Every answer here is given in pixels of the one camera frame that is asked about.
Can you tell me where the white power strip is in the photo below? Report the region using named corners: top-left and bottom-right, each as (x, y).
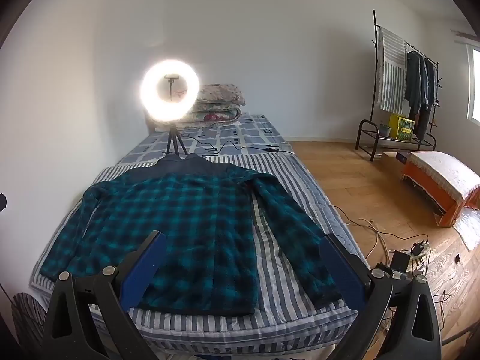
top-left (399, 242), bottom-right (431, 271)

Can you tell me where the teal plaid fleece jacket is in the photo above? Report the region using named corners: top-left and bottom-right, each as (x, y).
top-left (39, 154), bottom-right (344, 316)

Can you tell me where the black power adapter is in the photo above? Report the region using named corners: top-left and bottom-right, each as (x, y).
top-left (390, 250), bottom-right (411, 272)

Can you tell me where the dark green hanging garment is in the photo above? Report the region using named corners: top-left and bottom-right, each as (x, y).
top-left (404, 50), bottom-right (421, 121)

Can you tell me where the blue denim hanging garment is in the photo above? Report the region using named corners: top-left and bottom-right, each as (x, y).
top-left (417, 55), bottom-right (437, 141)

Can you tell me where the window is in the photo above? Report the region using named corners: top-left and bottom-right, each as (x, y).
top-left (466, 43), bottom-right (480, 124)

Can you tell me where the cardboard box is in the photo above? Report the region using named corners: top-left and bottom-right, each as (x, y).
top-left (382, 151), bottom-right (411, 173)

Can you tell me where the bubble wrap sheet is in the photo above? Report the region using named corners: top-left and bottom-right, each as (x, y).
top-left (454, 208), bottom-right (480, 252)

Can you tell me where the window curtain rail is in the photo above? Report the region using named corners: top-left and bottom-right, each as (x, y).
top-left (451, 29), bottom-right (480, 42)

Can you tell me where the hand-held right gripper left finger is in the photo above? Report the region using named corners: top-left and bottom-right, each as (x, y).
top-left (43, 230), bottom-right (167, 360)

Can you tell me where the blue checked bedsheet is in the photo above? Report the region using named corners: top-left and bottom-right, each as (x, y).
top-left (116, 112), bottom-right (293, 166)

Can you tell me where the black phone holder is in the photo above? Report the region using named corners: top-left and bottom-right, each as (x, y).
top-left (164, 75), bottom-right (179, 100)

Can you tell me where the black ring light cable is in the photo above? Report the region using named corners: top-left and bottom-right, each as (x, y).
top-left (180, 131), bottom-right (295, 156)

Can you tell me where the folded floral quilt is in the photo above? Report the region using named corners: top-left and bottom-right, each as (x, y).
top-left (195, 83), bottom-right (246, 106)
top-left (176, 104), bottom-right (242, 128)

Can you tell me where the white ring light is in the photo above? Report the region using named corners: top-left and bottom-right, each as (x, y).
top-left (140, 58), bottom-right (200, 123)

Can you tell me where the grey striped hanging cloth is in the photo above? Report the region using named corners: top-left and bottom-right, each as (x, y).
top-left (377, 26), bottom-right (407, 115)

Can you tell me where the black tripod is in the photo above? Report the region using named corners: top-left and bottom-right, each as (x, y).
top-left (163, 122), bottom-right (189, 156)

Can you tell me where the orange stool with white cover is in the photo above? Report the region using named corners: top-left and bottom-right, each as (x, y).
top-left (401, 151), bottom-right (480, 227)

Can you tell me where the yellow box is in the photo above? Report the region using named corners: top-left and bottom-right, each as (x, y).
top-left (388, 113), bottom-right (416, 143)

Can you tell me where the blue white striped quilt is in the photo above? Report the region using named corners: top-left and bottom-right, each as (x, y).
top-left (30, 154), bottom-right (372, 357)

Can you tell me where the black metal clothes rack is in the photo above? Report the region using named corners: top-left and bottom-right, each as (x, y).
top-left (355, 9), bottom-right (440, 163)

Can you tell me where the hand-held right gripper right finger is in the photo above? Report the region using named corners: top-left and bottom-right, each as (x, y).
top-left (318, 233), bottom-right (443, 360)

